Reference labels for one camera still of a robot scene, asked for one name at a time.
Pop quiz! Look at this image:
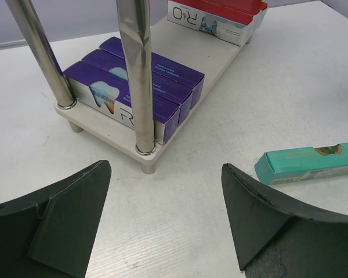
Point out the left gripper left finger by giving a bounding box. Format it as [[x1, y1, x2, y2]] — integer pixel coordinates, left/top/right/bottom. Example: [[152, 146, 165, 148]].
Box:
[[0, 160, 112, 277]]

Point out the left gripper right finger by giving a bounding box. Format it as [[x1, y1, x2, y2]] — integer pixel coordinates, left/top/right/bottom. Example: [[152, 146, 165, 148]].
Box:
[[221, 163, 348, 277]]

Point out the teal toothpaste box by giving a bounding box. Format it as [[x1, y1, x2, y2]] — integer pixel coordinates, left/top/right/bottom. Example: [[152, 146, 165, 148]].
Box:
[[254, 142, 348, 185]]

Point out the purple toothpaste box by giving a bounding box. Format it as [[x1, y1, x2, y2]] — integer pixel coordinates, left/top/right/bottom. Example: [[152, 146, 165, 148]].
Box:
[[82, 49, 192, 124], [64, 61, 180, 145]]

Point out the red silver toothpaste box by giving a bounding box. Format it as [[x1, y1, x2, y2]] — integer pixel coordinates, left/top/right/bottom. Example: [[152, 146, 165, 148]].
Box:
[[223, 0, 269, 29]]

